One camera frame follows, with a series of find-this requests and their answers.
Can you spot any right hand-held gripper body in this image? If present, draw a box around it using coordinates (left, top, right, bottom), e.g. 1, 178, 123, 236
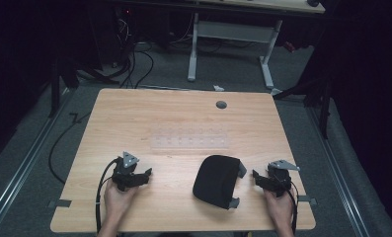
266, 159, 301, 198

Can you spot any clear plastic tray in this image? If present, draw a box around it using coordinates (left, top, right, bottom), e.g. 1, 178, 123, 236
149, 125, 231, 152

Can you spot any person's left hand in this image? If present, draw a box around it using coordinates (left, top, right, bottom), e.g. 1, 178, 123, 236
103, 179, 139, 228

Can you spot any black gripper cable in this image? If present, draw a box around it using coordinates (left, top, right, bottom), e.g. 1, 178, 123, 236
286, 180, 299, 235
95, 157, 119, 234

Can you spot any black floor cable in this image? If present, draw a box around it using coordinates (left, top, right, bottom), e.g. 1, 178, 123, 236
47, 112, 93, 186

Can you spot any person's right hand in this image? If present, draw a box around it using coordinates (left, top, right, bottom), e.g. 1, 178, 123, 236
263, 187, 296, 233

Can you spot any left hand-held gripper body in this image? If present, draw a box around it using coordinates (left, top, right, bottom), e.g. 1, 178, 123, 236
111, 150, 145, 193

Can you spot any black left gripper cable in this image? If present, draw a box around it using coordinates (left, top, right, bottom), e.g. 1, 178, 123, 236
95, 157, 119, 234

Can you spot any desk with white legs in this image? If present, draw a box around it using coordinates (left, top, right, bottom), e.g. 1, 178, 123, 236
186, 0, 327, 97

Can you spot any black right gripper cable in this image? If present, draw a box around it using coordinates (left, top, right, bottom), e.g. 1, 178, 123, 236
286, 180, 299, 235

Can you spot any black pad with grey straps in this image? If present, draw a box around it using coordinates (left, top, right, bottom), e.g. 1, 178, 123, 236
192, 154, 248, 210

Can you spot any bundle of black cables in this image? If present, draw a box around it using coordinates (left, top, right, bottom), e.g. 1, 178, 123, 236
113, 16, 156, 90

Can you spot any grey tape tab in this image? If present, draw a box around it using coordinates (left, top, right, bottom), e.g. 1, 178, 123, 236
47, 198, 72, 209
297, 195, 318, 206

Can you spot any metal floor rail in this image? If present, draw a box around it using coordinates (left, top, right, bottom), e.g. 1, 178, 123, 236
305, 106, 371, 237
0, 88, 77, 233

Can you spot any black stand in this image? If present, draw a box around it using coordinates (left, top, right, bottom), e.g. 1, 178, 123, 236
47, 57, 81, 119
274, 73, 335, 140

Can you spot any small red object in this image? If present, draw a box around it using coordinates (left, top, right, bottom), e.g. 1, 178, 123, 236
282, 40, 297, 54

